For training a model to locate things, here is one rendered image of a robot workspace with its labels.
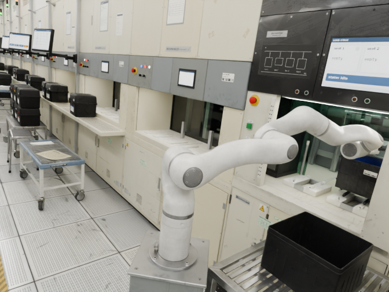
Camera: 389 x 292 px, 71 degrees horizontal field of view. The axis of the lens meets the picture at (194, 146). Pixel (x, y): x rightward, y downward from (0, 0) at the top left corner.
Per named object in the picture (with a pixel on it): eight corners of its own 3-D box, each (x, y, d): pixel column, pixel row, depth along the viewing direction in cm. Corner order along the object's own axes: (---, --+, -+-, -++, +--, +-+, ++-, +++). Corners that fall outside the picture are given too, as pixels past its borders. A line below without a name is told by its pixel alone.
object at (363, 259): (297, 244, 124) (305, 210, 120) (362, 283, 104) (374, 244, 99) (258, 265, 107) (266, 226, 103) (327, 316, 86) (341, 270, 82)
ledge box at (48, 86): (44, 99, 428) (43, 82, 422) (62, 99, 447) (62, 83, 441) (50, 102, 407) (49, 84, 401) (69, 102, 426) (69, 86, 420)
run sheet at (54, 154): (33, 153, 284) (33, 152, 284) (54, 150, 304) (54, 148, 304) (53, 160, 270) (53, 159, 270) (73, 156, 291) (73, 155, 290)
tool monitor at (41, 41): (31, 57, 351) (30, 28, 342) (72, 62, 383) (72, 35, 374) (38, 58, 321) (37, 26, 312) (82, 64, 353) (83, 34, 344)
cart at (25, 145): (17, 177, 330) (15, 139, 318) (62, 171, 365) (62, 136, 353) (38, 212, 262) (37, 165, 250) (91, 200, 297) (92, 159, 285)
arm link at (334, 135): (341, 102, 109) (382, 132, 122) (308, 123, 120) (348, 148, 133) (347, 120, 104) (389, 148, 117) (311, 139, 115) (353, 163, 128)
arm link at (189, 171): (166, 180, 103) (178, 200, 88) (161, 150, 99) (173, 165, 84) (278, 151, 117) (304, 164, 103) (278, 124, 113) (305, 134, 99)
